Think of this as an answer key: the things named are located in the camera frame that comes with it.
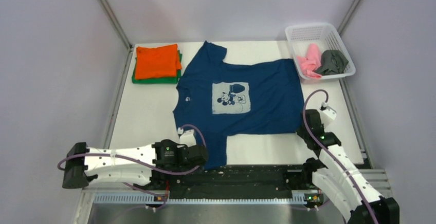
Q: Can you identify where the blue printed t-shirt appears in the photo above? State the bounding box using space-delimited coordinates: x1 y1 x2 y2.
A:
173 42 304 169

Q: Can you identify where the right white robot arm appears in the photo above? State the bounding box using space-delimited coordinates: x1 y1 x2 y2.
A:
297 109 400 223

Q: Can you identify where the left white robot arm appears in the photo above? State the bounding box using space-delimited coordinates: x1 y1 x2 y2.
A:
58 139 209 190

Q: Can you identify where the pink t-shirt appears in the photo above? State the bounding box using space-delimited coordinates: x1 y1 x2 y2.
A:
297 43 322 79

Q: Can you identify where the grey t-shirt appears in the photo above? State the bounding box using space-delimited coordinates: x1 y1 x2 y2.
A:
315 50 349 76

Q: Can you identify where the folded green t-shirt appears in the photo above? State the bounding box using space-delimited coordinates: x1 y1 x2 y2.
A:
131 56 181 84

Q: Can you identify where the white plastic basket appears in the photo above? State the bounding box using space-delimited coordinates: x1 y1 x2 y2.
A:
285 23 356 84

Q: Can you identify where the folded orange t-shirt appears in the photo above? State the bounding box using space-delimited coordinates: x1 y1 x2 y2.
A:
134 44 182 80

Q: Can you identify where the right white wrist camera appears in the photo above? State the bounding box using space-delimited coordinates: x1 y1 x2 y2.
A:
319 102 337 127

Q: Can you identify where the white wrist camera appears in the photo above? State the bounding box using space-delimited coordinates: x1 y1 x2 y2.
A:
319 102 337 127
177 127 197 147

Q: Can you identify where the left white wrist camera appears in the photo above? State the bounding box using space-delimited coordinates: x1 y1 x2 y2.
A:
177 127 197 147

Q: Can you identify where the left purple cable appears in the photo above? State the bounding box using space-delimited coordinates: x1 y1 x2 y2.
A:
57 124 207 176

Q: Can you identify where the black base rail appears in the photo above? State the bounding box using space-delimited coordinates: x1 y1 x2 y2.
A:
141 165 322 200

